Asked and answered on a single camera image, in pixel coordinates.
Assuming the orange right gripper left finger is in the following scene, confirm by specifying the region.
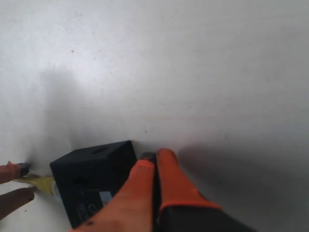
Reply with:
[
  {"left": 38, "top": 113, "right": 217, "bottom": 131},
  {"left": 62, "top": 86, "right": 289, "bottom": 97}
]
[{"left": 72, "top": 152, "right": 155, "bottom": 232}]

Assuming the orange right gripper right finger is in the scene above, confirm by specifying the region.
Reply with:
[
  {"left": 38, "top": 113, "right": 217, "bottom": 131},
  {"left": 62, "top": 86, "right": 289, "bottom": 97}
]
[{"left": 156, "top": 148, "right": 254, "bottom": 232}]

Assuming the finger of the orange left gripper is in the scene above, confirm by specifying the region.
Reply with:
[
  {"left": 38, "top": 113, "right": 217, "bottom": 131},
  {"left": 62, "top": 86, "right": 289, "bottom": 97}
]
[
  {"left": 0, "top": 187, "right": 35, "bottom": 220},
  {"left": 0, "top": 162, "right": 30, "bottom": 183}
]

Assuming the yellow ethernet cable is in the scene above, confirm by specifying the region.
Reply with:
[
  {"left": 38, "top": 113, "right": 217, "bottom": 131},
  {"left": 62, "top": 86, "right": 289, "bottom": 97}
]
[{"left": 13, "top": 175, "right": 61, "bottom": 201}]

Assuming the black network switch box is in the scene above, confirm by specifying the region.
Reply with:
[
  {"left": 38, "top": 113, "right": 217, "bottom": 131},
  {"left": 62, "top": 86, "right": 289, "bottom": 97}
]
[{"left": 50, "top": 141, "right": 137, "bottom": 229}]

